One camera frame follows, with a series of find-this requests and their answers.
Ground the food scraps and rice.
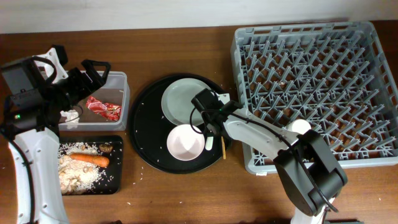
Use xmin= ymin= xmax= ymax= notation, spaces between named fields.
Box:
xmin=58 ymin=141 xmax=121 ymax=196

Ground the cream white cup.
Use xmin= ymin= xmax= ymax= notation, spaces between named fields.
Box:
xmin=286 ymin=119 xmax=312 ymax=134

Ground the black rectangular tray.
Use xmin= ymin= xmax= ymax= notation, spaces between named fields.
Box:
xmin=57 ymin=134 xmax=124 ymax=197

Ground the grey dishwasher rack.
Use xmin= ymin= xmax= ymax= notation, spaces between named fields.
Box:
xmin=231 ymin=22 xmax=397 ymax=169

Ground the white tissue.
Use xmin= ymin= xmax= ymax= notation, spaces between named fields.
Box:
xmin=60 ymin=110 xmax=80 ymax=130

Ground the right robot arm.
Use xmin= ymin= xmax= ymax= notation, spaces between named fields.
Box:
xmin=192 ymin=101 xmax=348 ymax=223

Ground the round black serving tray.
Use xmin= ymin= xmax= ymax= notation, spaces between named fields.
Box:
xmin=127 ymin=73 xmax=225 ymax=174

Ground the pink bowl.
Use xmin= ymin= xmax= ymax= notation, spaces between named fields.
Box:
xmin=166 ymin=124 xmax=205 ymax=161

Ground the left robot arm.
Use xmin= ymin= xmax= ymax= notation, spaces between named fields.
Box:
xmin=1 ymin=56 xmax=111 ymax=223

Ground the orange carrot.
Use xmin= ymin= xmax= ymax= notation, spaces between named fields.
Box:
xmin=69 ymin=153 xmax=110 ymax=167

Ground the clear plastic bin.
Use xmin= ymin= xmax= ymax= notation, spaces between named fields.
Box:
xmin=59 ymin=72 xmax=130 ymax=131

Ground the grey plate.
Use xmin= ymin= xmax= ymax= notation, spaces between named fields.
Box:
xmin=161 ymin=78 xmax=210 ymax=125

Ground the brown food chunk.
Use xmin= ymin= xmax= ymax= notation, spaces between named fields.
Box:
xmin=99 ymin=144 xmax=113 ymax=154

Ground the wooden chopstick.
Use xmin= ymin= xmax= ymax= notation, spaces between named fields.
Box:
xmin=221 ymin=136 xmax=226 ymax=160

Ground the red snack wrapper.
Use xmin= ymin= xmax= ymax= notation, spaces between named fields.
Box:
xmin=86 ymin=96 xmax=122 ymax=121

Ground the white plastic fork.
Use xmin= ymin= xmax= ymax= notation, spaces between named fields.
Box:
xmin=205 ymin=136 xmax=214 ymax=151

